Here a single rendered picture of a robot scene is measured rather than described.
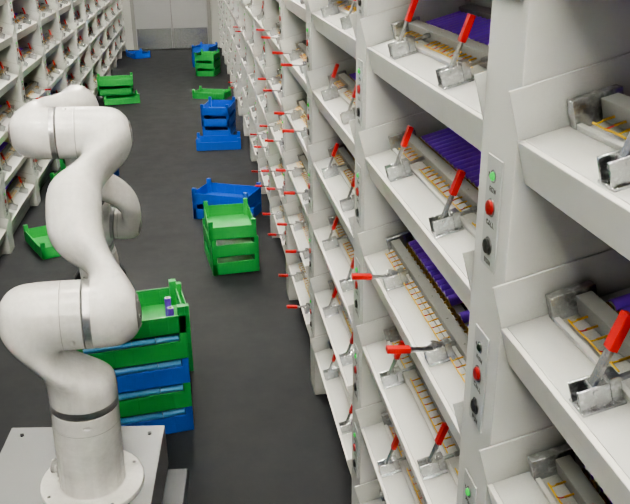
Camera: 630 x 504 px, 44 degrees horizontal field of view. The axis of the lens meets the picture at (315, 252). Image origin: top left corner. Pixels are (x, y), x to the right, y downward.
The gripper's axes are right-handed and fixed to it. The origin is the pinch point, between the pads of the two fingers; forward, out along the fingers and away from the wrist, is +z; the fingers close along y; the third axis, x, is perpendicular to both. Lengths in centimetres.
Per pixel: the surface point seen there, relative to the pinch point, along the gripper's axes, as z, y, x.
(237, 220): 80, 62, 100
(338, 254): -18, 60, -14
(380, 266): -58, 51, -55
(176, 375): 22.6, 17.3, -16.4
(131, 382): 22.6, 4.8, -16.4
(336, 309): 1, 62, -18
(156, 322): 6.9, 13.1, -9.1
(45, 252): 101, -22, 114
